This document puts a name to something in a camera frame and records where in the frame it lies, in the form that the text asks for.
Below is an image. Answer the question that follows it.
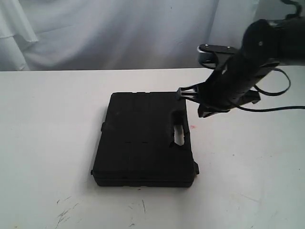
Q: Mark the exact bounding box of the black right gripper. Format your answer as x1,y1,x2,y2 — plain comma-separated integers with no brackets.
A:
176,56,278,118

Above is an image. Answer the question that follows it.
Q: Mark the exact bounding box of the black plastic tool case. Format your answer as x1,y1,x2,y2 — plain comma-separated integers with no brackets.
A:
91,92,199,187

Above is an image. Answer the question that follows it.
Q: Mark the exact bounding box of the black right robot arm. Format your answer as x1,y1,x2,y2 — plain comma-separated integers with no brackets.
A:
177,18,305,118

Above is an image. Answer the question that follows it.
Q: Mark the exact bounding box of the white backdrop curtain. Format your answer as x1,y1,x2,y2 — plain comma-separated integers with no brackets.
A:
0,0,295,71

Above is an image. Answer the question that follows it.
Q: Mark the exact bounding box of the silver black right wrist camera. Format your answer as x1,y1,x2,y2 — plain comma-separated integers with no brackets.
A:
197,44,238,70

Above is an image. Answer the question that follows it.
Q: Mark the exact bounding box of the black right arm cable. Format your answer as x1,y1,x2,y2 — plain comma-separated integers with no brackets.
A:
228,0,305,113

